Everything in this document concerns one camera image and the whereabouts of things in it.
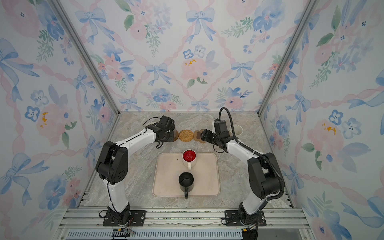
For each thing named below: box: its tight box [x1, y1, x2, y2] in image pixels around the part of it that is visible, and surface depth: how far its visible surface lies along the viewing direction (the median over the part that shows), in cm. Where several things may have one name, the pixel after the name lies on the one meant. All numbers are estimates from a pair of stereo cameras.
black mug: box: [178, 171, 195, 199], surface depth 80 cm
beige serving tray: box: [152, 152, 221, 197], surface depth 90 cm
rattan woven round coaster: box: [178, 129, 194, 142], surface depth 109 cm
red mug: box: [182, 149, 197, 170], surface depth 90 cm
